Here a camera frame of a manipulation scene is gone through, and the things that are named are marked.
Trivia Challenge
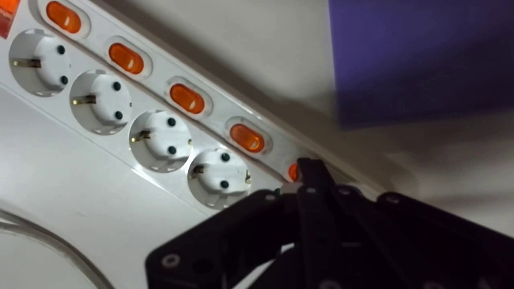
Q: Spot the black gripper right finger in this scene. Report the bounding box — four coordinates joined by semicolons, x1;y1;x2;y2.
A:
334;183;514;289

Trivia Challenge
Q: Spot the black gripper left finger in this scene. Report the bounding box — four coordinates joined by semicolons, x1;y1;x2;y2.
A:
145;158;344;289

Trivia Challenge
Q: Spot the orange rocker switch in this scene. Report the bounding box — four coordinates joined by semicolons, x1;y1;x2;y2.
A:
228;122;267;156
45;0;84;36
169;82;207;116
286;162;302;183
108;42;146;76

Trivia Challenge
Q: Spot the purple paper sheet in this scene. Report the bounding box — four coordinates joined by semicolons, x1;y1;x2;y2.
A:
328;0;514;129

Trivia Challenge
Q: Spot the white power strip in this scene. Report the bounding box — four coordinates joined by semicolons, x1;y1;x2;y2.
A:
0;0;419;215

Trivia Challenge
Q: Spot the white coiled cable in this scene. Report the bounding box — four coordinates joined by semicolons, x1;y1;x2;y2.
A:
0;207;116;289

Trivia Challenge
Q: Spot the red main rocker switch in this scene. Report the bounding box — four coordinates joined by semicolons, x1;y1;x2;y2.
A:
0;0;23;40

